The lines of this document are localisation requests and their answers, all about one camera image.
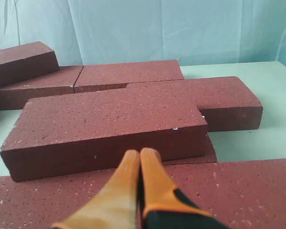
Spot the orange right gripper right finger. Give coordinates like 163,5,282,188
140,147,228,229

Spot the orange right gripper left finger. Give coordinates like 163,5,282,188
52,150,140,229

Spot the red brick front left row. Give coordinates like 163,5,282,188
0,159,286,229

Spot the red brick row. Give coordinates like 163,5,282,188
0,159,286,229
126,76,263,132

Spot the red brick middle row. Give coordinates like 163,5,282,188
126,76,263,132

